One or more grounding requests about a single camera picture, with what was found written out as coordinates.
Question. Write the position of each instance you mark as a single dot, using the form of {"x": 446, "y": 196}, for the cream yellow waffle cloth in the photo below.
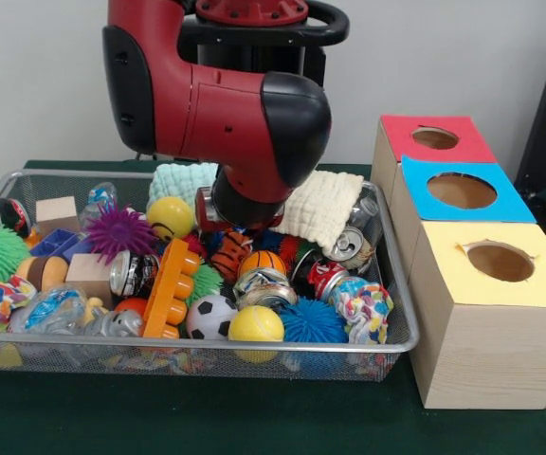
{"x": 325, "y": 204}

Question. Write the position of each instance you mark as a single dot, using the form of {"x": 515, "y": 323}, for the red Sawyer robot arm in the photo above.
{"x": 226, "y": 104}

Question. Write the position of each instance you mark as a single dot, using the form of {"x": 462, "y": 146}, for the wooden box with three holes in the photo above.
{"x": 491, "y": 351}

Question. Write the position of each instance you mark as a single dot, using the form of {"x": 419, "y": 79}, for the small orange basketball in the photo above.
{"x": 263, "y": 263}

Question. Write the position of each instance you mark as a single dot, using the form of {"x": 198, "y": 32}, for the mint green waffle cloth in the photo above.
{"x": 180, "y": 182}

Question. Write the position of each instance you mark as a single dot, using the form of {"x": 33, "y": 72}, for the small soccer ball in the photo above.
{"x": 210, "y": 318}

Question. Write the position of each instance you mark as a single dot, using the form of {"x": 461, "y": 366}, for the yellow smiley ball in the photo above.
{"x": 170, "y": 218}

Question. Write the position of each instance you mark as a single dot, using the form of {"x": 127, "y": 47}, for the small green spiky ball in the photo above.
{"x": 209, "y": 282}

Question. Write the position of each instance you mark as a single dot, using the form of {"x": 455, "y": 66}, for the orange plastic toy block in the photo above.
{"x": 171, "y": 289}

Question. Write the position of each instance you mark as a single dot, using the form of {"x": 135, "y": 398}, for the dark green tablecloth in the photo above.
{"x": 159, "y": 417}

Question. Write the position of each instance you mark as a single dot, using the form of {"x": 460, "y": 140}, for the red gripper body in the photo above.
{"x": 204, "y": 210}

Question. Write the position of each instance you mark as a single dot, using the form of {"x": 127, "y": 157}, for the clear mesh bin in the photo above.
{"x": 391, "y": 313}

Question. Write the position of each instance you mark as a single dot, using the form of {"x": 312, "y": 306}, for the purple spiky monster toy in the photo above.
{"x": 119, "y": 233}

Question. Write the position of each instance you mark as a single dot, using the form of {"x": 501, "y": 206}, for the blue spiky rubber ball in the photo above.
{"x": 313, "y": 322}

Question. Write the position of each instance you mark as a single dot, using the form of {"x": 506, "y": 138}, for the orange striped tiger plush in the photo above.
{"x": 230, "y": 256}

